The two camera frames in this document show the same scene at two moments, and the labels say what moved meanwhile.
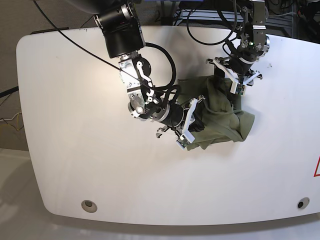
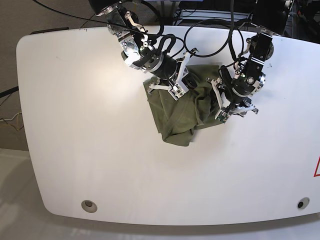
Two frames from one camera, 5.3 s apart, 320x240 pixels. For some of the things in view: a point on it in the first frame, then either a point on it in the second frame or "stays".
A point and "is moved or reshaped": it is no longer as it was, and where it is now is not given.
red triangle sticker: x=315 y=174 stays
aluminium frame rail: x=209 y=15 stays
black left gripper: x=176 y=116 → x=167 y=69
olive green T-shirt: x=223 y=119 is moved or reshaped
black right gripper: x=240 y=64 → x=233 y=97
